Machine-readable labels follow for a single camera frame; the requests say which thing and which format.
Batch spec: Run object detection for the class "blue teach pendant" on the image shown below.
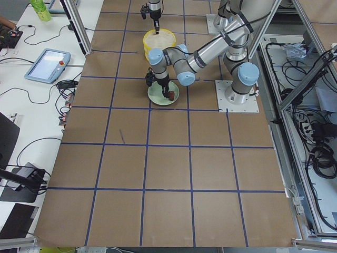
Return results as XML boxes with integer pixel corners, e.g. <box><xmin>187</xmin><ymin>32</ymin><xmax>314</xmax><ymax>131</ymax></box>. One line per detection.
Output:
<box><xmin>24</xmin><ymin>48</ymin><xmax>71</xmax><ymax>84</ymax></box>

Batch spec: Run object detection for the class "green drink bottle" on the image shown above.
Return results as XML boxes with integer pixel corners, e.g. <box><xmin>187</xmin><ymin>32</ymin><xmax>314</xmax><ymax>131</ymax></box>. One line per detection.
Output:
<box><xmin>29</xmin><ymin>0</ymin><xmax>52</xmax><ymax>22</ymax></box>

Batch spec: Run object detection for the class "brown steamed bun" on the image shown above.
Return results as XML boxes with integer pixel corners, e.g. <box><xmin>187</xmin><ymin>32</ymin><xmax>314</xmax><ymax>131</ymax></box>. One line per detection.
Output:
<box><xmin>168</xmin><ymin>91</ymin><xmax>175</xmax><ymax>101</ymax></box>

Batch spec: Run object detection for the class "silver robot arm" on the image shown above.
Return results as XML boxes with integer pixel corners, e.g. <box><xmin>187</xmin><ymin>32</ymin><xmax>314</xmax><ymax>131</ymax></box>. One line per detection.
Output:
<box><xmin>148</xmin><ymin>11</ymin><xmax>268</xmax><ymax>105</ymax></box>
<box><xmin>140</xmin><ymin>1</ymin><xmax>275</xmax><ymax>35</ymax></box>

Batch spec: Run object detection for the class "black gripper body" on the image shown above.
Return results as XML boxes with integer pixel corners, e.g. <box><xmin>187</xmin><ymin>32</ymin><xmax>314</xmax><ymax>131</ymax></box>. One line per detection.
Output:
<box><xmin>155</xmin><ymin>76</ymin><xmax>170</xmax><ymax>91</ymax></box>
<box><xmin>149</xmin><ymin>9</ymin><xmax>161</xmax><ymax>21</ymax></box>

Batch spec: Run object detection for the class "black camera stand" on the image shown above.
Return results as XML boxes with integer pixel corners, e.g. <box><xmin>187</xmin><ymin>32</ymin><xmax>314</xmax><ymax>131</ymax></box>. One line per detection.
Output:
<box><xmin>1</xmin><ymin>162</ymin><xmax>51</xmax><ymax>195</ymax></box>

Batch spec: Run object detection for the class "aluminium frame post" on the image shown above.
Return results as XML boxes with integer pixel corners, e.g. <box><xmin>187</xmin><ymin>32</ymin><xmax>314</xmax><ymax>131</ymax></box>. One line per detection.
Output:
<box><xmin>60</xmin><ymin>0</ymin><xmax>93</xmax><ymax>55</ymax></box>

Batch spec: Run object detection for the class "yellow steamer basket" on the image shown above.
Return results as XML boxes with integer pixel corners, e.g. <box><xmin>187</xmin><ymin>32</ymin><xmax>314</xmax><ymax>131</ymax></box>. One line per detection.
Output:
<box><xmin>143</xmin><ymin>28</ymin><xmax>176</xmax><ymax>52</ymax></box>
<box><xmin>145</xmin><ymin>48</ymin><xmax>162</xmax><ymax>62</ymax></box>

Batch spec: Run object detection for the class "mint green plate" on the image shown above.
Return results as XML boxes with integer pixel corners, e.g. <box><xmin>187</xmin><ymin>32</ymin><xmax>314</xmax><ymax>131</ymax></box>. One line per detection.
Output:
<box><xmin>147</xmin><ymin>81</ymin><xmax>180</xmax><ymax>106</ymax></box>

